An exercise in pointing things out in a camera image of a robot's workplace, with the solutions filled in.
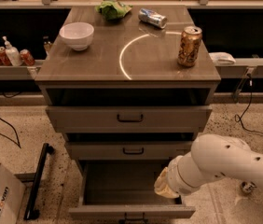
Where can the gold soda can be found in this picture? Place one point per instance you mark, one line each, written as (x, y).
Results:
(189, 46)

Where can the green chip bag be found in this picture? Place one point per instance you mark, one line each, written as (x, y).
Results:
(113, 10)

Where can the red soda can right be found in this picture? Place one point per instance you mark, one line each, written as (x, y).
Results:
(27, 57)

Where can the grey top drawer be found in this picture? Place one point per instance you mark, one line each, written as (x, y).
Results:
(115, 119)

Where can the grey drawer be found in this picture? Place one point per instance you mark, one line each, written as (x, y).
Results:
(128, 146)
(124, 191)
(115, 119)

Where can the grey middle drawer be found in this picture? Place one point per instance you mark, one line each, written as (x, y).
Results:
(128, 146)

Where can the black metal bar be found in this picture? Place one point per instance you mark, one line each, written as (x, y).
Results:
(30, 212)

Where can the grey bottom drawer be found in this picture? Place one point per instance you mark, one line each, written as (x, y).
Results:
(124, 191)

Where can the plastic bottle on floor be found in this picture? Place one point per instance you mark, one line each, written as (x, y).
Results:
(247, 187)

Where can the silver blue soda can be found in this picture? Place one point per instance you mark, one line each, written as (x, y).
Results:
(152, 17)

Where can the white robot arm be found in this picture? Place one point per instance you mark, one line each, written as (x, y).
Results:
(212, 157)

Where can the small dark bottle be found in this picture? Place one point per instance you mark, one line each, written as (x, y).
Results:
(47, 44)

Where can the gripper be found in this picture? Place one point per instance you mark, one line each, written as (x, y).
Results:
(175, 178)

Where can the grey drawer cabinet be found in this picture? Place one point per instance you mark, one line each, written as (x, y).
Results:
(129, 63)

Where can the white folded cloth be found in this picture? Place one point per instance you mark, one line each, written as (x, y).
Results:
(222, 58)

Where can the white bowl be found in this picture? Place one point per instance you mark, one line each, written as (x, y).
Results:
(77, 35)

